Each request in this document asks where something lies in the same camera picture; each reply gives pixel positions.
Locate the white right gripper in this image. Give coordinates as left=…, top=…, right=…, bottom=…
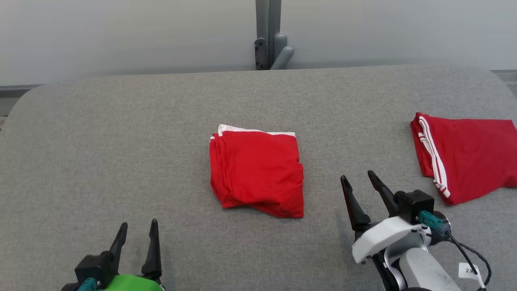
left=340, top=170, right=432, bottom=265

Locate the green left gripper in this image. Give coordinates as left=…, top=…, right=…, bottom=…
left=95, top=219, right=166, bottom=291

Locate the red jersey with striped trim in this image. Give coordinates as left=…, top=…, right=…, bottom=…
left=410, top=112, right=517, bottom=206

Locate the red jersey with small emblem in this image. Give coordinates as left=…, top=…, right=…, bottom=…
left=209, top=124, right=305, bottom=219

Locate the right camera cable teal plug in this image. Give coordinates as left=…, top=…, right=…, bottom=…
left=419, top=210, right=487, bottom=291

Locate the white cable label tag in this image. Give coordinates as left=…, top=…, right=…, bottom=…
left=458, top=262, right=482, bottom=280

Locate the thin black braided cable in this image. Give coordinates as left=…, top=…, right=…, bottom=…
left=456, top=242, right=492, bottom=288

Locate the dark grey post bracket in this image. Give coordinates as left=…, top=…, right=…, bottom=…
left=254, top=38, right=268, bottom=70

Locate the grey metal partition post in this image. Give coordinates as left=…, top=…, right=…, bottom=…
left=254, top=0, right=295, bottom=71

